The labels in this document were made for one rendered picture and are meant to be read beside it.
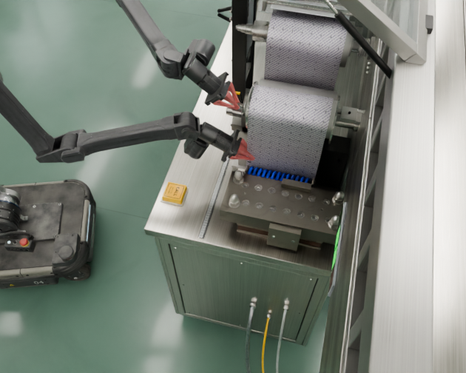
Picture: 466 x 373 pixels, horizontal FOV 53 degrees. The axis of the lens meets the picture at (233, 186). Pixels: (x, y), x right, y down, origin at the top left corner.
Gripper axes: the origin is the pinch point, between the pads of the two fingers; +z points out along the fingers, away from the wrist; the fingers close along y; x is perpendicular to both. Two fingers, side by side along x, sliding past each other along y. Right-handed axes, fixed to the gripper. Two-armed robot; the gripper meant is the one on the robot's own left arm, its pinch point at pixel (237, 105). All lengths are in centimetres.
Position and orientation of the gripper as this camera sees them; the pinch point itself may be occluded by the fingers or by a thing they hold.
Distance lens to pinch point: 145.3
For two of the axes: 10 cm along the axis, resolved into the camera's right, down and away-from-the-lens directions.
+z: 7.1, 5.1, 4.8
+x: 6.6, -2.4, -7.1
